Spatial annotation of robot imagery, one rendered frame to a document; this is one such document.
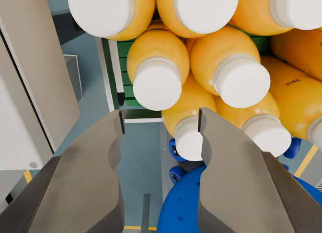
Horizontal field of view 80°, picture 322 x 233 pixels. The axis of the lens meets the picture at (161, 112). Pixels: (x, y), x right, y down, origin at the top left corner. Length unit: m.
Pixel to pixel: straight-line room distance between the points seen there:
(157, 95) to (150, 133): 1.40
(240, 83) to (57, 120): 0.18
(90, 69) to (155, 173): 1.07
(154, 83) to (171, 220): 0.22
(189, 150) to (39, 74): 0.16
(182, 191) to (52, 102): 0.24
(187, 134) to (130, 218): 2.34
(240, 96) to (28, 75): 0.18
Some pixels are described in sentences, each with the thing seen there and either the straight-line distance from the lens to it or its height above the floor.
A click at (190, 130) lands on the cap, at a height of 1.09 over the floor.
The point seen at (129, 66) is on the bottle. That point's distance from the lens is 0.19.
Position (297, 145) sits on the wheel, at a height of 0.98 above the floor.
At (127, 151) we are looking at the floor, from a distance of 1.70.
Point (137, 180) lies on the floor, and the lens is 1.95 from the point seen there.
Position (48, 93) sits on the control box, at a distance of 0.22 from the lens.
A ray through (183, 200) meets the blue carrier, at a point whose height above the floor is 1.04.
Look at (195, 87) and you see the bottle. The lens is 0.23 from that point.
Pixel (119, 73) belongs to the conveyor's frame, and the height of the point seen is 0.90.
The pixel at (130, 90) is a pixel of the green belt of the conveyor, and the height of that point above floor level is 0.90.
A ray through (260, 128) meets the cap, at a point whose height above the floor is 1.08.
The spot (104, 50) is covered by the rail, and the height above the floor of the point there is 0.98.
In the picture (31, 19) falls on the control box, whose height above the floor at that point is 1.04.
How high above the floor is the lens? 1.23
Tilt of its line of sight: 59 degrees down
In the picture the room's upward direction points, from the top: 180 degrees counter-clockwise
